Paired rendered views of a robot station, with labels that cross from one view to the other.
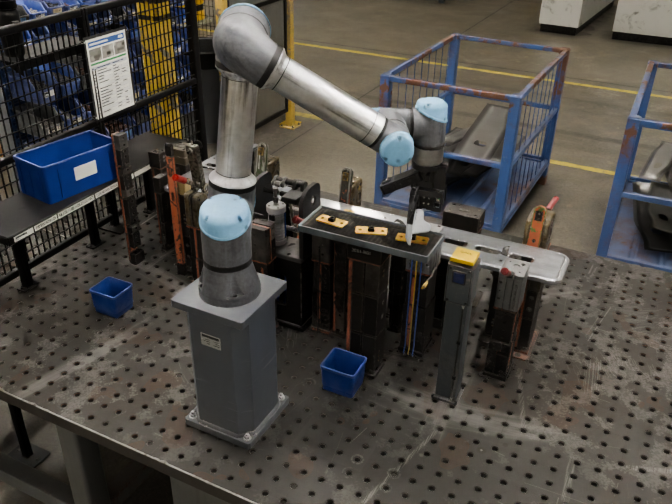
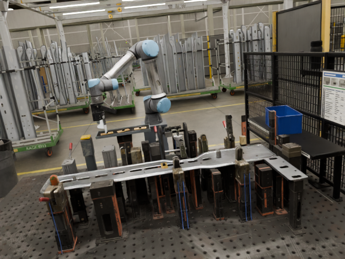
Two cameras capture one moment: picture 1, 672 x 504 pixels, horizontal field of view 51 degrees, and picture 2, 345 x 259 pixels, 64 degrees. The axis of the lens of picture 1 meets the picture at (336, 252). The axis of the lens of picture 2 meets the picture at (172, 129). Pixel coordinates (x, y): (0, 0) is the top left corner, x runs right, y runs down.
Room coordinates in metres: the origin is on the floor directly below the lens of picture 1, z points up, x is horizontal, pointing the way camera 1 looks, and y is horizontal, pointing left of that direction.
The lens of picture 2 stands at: (3.41, -0.76, 1.68)
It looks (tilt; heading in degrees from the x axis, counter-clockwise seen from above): 16 degrees down; 149
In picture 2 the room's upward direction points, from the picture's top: 7 degrees counter-clockwise
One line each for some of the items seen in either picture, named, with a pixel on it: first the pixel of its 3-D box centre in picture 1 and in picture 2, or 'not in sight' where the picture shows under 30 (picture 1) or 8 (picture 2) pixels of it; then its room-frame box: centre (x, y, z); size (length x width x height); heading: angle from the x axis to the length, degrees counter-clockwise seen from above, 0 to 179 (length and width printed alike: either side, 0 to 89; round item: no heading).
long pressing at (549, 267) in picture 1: (351, 217); (160, 167); (2.04, -0.05, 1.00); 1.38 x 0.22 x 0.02; 65
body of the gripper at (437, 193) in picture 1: (428, 184); (98, 111); (1.60, -0.23, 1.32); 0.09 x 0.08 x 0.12; 73
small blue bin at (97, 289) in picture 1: (112, 298); not in sight; (1.92, 0.73, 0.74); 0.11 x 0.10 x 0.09; 65
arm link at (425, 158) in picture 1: (428, 153); (97, 99); (1.60, -0.22, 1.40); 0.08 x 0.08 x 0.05
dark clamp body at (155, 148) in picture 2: (326, 275); (158, 169); (1.85, 0.03, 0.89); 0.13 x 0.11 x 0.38; 155
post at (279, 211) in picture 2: not in sight; (278, 187); (2.49, 0.45, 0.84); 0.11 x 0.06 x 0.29; 155
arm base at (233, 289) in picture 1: (228, 272); (152, 116); (1.44, 0.26, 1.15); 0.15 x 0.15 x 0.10
